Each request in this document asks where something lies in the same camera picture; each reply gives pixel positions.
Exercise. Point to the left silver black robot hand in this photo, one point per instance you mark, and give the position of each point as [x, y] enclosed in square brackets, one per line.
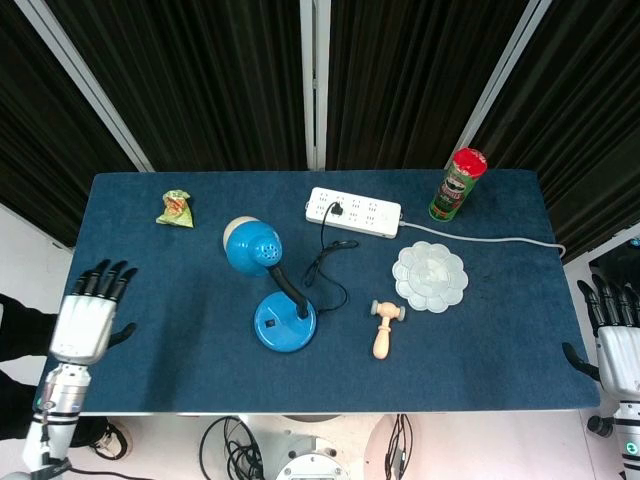
[82, 325]

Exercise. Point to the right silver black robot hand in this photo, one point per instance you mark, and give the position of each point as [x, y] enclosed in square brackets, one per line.
[615, 350]

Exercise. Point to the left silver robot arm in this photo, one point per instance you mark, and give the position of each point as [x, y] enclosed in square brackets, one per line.
[52, 420]

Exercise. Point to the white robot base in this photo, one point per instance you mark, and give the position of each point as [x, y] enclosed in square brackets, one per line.
[312, 450]

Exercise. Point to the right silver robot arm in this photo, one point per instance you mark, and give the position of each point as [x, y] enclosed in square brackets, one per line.
[627, 435]

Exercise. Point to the blue desk lamp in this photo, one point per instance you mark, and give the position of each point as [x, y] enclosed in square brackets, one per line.
[272, 285]

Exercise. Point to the black white sneaker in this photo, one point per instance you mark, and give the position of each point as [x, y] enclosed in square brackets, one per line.
[107, 437]

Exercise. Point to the blue table mat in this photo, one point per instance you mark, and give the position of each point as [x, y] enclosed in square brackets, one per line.
[200, 370]

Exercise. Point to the crumpled yellow-green snack bag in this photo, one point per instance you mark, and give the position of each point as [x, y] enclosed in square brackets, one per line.
[175, 209]

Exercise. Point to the white flower paint palette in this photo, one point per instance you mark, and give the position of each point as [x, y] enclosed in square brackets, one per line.
[430, 276]

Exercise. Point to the green chips can red lid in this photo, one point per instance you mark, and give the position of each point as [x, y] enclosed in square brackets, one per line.
[456, 185]

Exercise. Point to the wooden toy hammer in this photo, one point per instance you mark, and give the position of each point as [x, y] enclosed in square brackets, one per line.
[385, 330]

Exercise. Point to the white power strip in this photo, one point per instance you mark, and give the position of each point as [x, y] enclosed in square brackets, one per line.
[354, 212]

